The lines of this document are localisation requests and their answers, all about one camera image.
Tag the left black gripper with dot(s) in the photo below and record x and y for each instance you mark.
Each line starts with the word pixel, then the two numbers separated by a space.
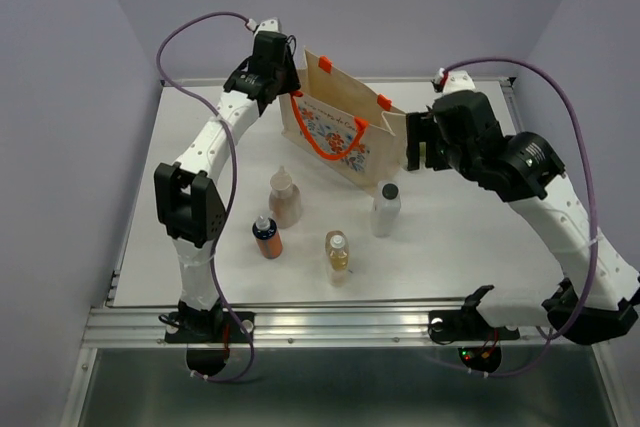
pixel 292 82

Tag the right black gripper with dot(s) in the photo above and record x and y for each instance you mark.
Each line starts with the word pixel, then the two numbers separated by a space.
pixel 420 126

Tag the cream canvas bag orange handles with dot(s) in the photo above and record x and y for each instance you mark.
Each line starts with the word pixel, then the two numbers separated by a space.
pixel 339 120

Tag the white bottle black cap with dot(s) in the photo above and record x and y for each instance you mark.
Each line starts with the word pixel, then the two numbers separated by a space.
pixel 385 208

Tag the green liquid soap bottle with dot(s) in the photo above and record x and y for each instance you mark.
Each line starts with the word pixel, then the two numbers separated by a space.
pixel 424 155

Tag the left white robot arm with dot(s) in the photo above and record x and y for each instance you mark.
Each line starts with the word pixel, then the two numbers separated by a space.
pixel 187 200

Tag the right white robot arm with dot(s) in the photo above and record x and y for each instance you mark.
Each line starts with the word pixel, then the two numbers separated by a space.
pixel 596 299

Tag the peach conical squeeze bottle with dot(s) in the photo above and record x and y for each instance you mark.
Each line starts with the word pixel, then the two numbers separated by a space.
pixel 284 199

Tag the clear amber liquid bottle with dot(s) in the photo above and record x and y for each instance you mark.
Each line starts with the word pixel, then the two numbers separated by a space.
pixel 337 257

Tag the orange bottle blue cap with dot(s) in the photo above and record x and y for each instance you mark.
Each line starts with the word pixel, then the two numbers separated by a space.
pixel 266 234

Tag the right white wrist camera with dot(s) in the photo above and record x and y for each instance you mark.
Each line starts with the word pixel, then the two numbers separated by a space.
pixel 448 82

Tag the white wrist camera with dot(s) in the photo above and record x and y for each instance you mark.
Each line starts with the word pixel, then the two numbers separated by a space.
pixel 272 24
pixel 448 82

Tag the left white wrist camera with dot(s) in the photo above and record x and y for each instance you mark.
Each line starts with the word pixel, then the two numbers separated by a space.
pixel 272 24

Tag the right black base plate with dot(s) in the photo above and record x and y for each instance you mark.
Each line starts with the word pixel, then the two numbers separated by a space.
pixel 479 348

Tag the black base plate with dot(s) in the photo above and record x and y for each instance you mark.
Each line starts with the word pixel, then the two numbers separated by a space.
pixel 208 338
pixel 479 348

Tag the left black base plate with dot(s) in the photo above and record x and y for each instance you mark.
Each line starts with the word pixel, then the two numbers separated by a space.
pixel 208 338

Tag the aluminium frame rail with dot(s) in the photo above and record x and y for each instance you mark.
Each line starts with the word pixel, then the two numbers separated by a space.
pixel 359 352

